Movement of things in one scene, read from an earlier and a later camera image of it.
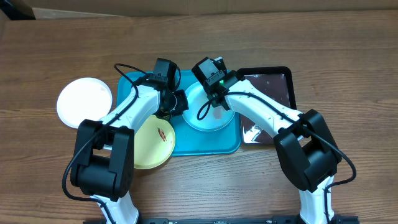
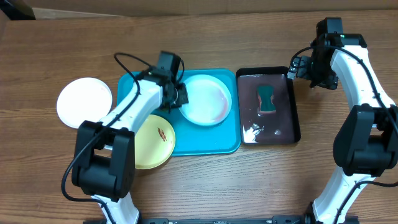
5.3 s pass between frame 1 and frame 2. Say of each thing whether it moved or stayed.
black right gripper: moved
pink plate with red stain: stayed
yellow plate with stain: stayed
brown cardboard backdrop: stayed
